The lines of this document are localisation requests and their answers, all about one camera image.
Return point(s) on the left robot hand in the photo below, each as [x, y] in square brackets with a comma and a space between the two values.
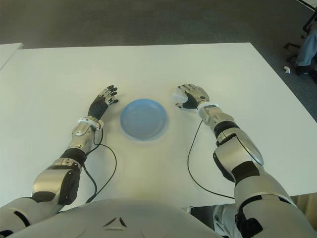
[99, 105]

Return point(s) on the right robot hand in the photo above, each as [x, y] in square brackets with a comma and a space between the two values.
[200, 95]

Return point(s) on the white charger block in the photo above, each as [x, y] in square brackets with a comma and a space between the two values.
[178, 98]

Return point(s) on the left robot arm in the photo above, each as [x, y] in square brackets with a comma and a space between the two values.
[49, 178]

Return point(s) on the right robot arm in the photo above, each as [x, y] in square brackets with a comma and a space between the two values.
[242, 148]

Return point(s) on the blue plate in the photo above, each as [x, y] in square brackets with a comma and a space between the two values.
[144, 120]

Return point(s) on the small white floor object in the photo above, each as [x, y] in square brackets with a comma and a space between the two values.
[287, 70]

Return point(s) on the black office chair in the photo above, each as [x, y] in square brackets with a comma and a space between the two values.
[309, 23]
[292, 45]

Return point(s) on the white side table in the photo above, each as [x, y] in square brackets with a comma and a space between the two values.
[8, 53]

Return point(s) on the seated person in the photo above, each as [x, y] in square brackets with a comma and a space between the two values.
[308, 49]

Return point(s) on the grey robot torso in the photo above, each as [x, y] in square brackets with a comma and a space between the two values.
[99, 223]

